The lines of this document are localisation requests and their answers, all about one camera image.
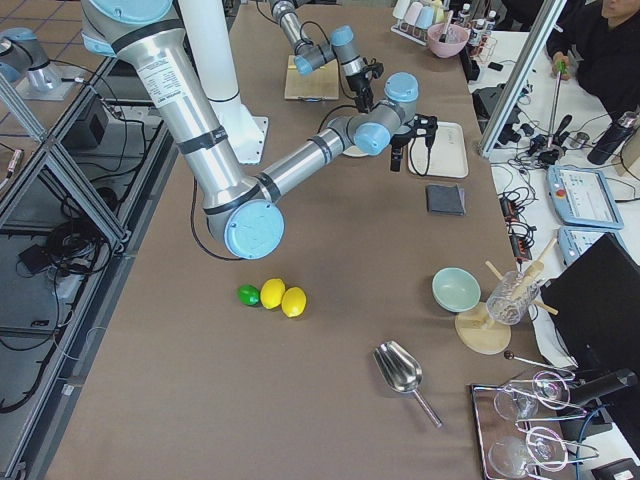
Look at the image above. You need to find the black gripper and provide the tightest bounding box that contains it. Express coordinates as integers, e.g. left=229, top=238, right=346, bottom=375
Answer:
left=390, top=114, right=438, bottom=172
left=347, top=60, right=384, bottom=112

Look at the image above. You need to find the cream rabbit tray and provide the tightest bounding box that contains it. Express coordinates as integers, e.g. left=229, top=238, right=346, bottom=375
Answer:
left=407, top=121, right=469, bottom=178

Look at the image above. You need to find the mirror glass tray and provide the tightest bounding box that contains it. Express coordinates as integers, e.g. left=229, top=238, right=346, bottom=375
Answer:
left=469, top=384, right=504, bottom=479

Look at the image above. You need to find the white round plate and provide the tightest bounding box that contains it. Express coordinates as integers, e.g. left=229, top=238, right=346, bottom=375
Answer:
left=343, top=145, right=367, bottom=158

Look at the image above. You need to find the wooden cutting board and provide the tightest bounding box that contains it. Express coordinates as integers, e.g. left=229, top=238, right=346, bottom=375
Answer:
left=284, top=55, right=340, bottom=101

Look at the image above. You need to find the grey folded cloth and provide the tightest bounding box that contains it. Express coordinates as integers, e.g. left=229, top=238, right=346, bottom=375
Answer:
left=425, top=184, right=465, bottom=216

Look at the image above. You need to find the white plastic cup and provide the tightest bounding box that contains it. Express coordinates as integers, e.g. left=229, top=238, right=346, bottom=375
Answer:
left=392, top=0, right=411, bottom=21

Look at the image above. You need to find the steel black muddler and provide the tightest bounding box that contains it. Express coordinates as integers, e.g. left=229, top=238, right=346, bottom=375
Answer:
left=439, top=10, right=454, bottom=43

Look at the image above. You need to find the blue plastic cup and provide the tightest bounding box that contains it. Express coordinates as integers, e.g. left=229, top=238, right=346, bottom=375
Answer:
left=415, top=5, right=435, bottom=30

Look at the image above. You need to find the pink plastic cup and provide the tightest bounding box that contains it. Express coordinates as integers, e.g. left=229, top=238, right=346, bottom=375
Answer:
left=404, top=1, right=423, bottom=26

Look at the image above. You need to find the pink ice bowl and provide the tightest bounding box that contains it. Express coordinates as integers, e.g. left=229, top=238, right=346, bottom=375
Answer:
left=427, top=23, right=470, bottom=58

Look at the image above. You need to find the mint green bowl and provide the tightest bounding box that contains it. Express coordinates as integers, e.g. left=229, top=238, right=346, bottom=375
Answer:
left=431, top=267, right=481, bottom=313

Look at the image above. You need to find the yellow lemon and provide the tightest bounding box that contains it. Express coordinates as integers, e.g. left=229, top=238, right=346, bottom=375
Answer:
left=281, top=287, right=307, bottom=318
left=260, top=278, right=286, bottom=309

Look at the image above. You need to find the clear textured glass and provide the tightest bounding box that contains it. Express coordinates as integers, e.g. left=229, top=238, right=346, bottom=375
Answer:
left=486, top=271, right=539, bottom=326

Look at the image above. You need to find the blue teach pendant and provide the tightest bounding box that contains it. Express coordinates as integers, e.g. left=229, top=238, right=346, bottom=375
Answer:
left=547, top=165, right=624, bottom=230
left=556, top=226, right=608, bottom=266

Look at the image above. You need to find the wooden glass stand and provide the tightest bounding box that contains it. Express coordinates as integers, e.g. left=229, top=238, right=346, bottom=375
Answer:
left=455, top=238, right=558, bottom=355

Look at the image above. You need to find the green lime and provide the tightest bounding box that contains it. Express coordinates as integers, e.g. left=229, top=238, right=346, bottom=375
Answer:
left=236, top=284, right=260, bottom=306

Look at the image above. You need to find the steel ice scoop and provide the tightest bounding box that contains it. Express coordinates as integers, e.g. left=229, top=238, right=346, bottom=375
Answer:
left=373, top=340, right=443, bottom=428

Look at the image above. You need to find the person in black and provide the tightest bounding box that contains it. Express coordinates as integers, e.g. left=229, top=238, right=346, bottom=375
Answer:
left=546, top=0, right=639, bottom=120

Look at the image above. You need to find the black thermos bottle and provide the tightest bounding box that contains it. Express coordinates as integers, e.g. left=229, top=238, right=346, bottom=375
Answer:
left=587, top=110, right=639, bottom=165

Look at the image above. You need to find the black monitor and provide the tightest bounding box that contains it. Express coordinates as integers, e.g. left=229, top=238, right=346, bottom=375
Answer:
left=541, top=233, right=639, bottom=372

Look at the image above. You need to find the upper wine glass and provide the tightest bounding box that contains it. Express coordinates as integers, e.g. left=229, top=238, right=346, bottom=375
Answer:
left=494, top=370, right=570, bottom=421

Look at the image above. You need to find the wine glass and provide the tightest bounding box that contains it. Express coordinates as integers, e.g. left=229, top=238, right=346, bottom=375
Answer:
left=494, top=370, right=570, bottom=421
left=488, top=426, right=569, bottom=479

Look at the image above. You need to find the lower wine glass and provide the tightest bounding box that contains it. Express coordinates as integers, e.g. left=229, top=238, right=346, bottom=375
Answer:
left=488, top=426, right=569, bottom=479

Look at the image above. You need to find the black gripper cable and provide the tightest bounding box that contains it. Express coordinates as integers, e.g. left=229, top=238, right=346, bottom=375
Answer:
left=319, top=104, right=434, bottom=177

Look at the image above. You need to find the white wire cup rack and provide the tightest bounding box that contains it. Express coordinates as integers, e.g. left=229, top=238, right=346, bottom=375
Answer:
left=391, top=1, right=431, bottom=46

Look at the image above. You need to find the aluminium frame post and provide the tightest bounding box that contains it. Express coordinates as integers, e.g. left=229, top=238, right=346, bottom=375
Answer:
left=478, top=0, right=566, bottom=159

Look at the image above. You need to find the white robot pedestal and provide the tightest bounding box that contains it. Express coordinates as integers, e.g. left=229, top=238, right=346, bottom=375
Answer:
left=179, top=0, right=268, bottom=165

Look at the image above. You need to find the green handled metal rod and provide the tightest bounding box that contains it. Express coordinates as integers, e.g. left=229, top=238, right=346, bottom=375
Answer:
left=546, top=54, right=568, bottom=158

